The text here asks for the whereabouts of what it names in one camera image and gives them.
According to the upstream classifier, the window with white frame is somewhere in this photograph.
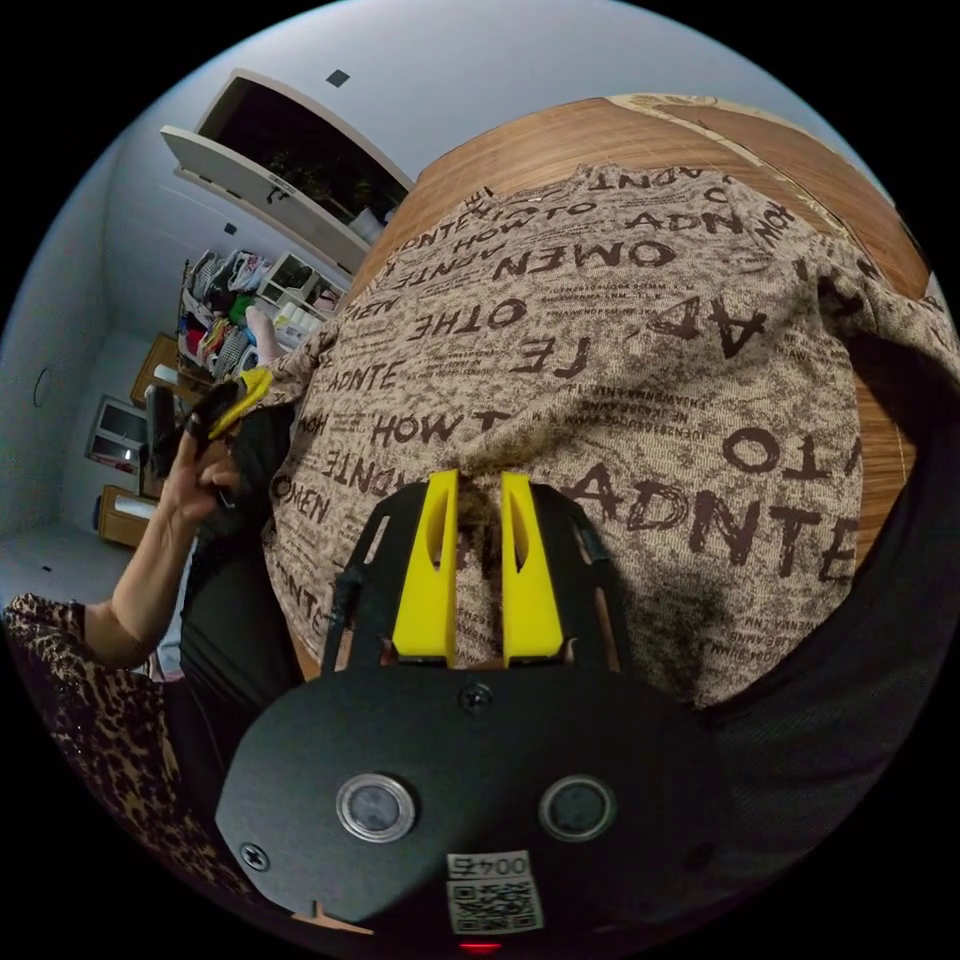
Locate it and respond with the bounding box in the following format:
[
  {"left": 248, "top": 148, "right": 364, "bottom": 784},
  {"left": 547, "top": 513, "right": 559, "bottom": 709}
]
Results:
[{"left": 159, "top": 68, "right": 416, "bottom": 277}]

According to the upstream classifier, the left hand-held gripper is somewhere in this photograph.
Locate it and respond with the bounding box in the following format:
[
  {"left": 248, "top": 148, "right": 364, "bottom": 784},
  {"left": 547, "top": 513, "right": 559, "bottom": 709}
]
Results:
[{"left": 187, "top": 366, "right": 298, "bottom": 535}]

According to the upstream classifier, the person's left forearm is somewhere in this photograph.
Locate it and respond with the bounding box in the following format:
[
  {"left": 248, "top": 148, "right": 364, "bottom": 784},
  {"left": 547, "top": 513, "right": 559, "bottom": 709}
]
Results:
[{"left": 80, "top": 517, "right": 195, "bottom": 670}]

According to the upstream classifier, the person's left hand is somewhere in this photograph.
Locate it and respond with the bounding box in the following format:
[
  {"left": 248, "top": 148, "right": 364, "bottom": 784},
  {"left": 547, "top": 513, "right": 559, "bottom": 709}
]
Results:
[{"left": 148, "top": 419, "right": 243, "bottom": 543}]

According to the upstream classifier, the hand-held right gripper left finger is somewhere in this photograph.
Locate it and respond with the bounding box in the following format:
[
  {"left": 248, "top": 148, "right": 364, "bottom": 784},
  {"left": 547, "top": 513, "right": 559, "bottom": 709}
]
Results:
[{"left": 390, "top": 469, "right": 460, "bottom": 666}]

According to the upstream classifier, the wooden cupboard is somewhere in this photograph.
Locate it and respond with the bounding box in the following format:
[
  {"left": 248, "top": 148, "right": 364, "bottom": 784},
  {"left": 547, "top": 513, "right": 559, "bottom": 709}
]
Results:
[{"left": 129, "top": 332, "right": 183, "bottom": 410}]

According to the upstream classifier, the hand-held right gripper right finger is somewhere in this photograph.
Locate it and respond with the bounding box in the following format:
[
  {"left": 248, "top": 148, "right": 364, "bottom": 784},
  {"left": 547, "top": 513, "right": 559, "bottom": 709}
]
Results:
[{"left": 500, "top": 471, "right": 566, "bottom": 668}]

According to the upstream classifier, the shelf full of clothes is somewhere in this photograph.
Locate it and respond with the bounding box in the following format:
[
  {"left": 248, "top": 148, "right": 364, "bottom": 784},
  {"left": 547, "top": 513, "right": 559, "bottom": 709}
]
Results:
[{"left": 176, "top": 247, "right": 355, "bottom": 380}]

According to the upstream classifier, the brown printed short sleeve shirt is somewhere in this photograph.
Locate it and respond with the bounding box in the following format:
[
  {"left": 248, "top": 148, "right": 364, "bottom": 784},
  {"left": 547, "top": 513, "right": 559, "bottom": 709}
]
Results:
[{"left": 258, "top": 161, "right": 960, "bottom": 712}]

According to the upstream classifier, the bed with woven mat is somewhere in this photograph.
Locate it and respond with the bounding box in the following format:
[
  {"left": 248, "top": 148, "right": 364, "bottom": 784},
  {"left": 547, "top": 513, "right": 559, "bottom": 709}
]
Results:
[{"left": 288, "top": 92, "right": 935, "bottom": 676}]

